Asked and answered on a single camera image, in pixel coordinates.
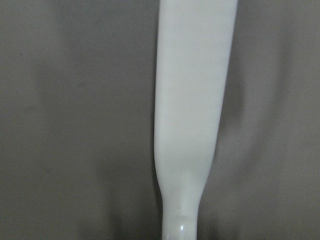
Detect beige hand brush black bristles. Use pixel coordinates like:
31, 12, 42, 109
154, 0, 238, 240

